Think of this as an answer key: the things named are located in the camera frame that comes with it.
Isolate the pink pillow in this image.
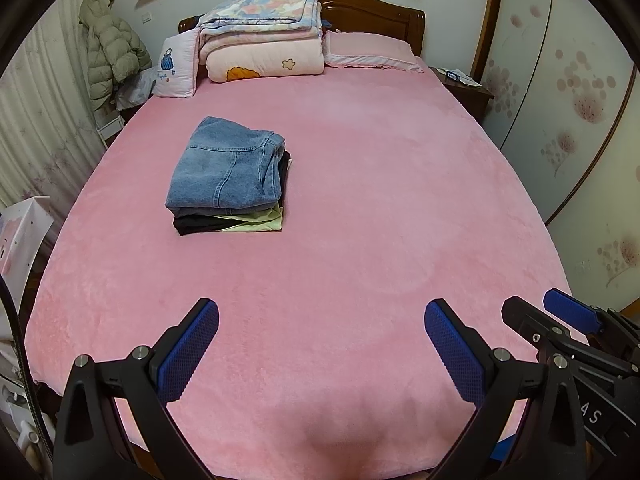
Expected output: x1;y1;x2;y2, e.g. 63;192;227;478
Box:
322;31;426;73

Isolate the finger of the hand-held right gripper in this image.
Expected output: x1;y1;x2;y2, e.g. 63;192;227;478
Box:
501;296;636;380
543;288;640;361

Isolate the wooden nightstand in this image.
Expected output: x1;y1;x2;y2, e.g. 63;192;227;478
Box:
429;66;496;123

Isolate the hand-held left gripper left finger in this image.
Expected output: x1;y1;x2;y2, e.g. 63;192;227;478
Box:
52;297;221;480

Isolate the pink cushion with blue print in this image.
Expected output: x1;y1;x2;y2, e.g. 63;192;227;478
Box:
151;29;201;98

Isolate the black cable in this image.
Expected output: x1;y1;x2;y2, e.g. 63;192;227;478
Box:
0;275;53;461

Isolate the white plastic stand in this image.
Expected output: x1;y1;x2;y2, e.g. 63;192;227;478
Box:
0;340;51;466

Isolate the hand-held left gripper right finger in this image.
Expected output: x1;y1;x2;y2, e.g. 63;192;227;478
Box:
424;297;586;480

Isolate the pink bed sheet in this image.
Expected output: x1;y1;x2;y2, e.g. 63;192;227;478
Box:
24;65;591;480

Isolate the pink folded blanket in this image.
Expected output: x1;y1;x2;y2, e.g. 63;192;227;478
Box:
199;27;327;83

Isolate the white plastic bag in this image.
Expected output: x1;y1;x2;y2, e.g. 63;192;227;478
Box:
115;67;156;111

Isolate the grey-green puffer jacket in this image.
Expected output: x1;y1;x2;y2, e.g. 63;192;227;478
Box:
79;0;152;113

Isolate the blue denim jacket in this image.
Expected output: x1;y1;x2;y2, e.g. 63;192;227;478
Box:
165;116;287;213

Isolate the wooden bed headboard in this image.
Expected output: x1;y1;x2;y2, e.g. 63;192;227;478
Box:
178;0;427;73

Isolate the floral folded quilt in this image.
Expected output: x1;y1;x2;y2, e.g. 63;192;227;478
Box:
197;0;323;38

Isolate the white paper bag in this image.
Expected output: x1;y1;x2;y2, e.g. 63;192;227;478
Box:
0;197;55;311

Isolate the green and black folded garment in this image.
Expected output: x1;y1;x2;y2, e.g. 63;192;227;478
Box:
172;150;293;236

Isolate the floral wardrobe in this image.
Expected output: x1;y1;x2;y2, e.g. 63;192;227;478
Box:
470;0;640;311

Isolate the pale floral curtain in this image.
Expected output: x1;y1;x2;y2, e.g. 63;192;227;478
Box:
0;0;108;211

